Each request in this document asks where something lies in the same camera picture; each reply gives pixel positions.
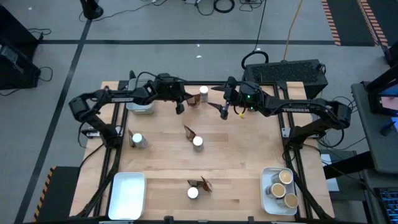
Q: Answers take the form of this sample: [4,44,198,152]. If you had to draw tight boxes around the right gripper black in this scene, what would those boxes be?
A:
[206,75,266,121]

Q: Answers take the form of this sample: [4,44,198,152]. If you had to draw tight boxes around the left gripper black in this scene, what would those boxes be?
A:
[151,72,196,116]

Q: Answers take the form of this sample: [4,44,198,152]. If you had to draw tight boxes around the bagel sesame seasoning glass jar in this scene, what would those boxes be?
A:
[132,133,149,149]
[187,186,200,200]
[192,136,205,152]
[198,85,210,103]

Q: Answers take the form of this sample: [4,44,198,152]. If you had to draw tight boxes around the tan-lidded glass spice jar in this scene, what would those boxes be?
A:
[266,182,287,199]
[276,192,299,209]
[273,170,294,185]

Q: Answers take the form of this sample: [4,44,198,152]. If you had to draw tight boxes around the white plastic bin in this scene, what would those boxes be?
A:
[126,77,155,115]
[259,167,299,216]
[108,172,147,221]

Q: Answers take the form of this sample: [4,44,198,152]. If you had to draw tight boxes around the black computer case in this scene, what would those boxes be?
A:
[242,58,330,102]

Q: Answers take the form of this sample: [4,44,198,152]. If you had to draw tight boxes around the black stand base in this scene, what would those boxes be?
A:
[79,0,105,20]

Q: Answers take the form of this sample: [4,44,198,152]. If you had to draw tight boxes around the black desk beam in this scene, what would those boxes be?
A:
[323,151,374,180]

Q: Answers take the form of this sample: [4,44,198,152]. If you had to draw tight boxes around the black mat orange hazard stripes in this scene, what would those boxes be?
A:
[32,166,81,223]
[322,0,389,47]

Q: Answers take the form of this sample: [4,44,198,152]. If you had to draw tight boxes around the grey desk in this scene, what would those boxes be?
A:
[351,81,398,175]

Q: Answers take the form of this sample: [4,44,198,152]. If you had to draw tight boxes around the black computer monitor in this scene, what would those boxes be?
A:
[368,65,398,118]

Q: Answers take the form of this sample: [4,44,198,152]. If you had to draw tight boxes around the small black desk device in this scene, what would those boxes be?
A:
[379,121,397,137]

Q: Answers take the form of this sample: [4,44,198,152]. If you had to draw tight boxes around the black equipment case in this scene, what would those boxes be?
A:
[0,40,42,91]

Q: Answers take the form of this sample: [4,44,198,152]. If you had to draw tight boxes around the black stand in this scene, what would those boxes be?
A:
[384,40,398,68]

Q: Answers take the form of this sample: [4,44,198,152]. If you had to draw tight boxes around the black cabinet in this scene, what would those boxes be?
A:
[0,2,40,58]

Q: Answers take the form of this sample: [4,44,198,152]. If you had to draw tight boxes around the backlit black keyboard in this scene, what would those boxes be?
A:
[374,186,398,224]

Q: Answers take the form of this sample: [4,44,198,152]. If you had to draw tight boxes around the black aluminium table frame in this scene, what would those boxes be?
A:
[74,70,335,224]

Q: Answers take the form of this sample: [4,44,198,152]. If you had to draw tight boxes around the black looped cable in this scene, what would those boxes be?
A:
[241,0,270,71]

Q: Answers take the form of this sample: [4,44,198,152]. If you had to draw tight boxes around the coiled black cable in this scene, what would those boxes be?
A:
[213,0,236,14]

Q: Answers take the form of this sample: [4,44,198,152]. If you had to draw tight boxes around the yellow cable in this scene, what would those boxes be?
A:
[282,0,304,62]

